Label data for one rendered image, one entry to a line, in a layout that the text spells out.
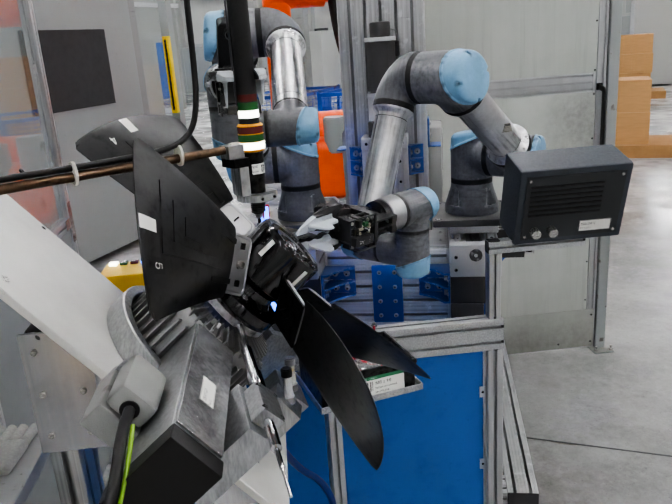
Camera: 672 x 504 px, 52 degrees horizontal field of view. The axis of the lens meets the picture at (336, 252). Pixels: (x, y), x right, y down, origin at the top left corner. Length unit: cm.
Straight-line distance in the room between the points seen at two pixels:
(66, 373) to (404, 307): 116
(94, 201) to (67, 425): 443
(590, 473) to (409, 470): 100
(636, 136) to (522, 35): 571
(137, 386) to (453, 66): 97
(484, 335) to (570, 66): 175
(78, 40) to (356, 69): 365
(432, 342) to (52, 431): 90
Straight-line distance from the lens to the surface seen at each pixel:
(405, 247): 148
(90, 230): 550
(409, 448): 184
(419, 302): 203
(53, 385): 114
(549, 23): 318
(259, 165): 116
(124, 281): 158
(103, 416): 87
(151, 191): 85
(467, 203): 194
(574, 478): 268
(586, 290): 349
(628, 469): 277
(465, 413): 183
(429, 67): 155
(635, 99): 870
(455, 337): 170
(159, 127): 124
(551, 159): 164
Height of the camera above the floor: 153
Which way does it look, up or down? 17 degrees down
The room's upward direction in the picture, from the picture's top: 4 degrees counter-clockwise
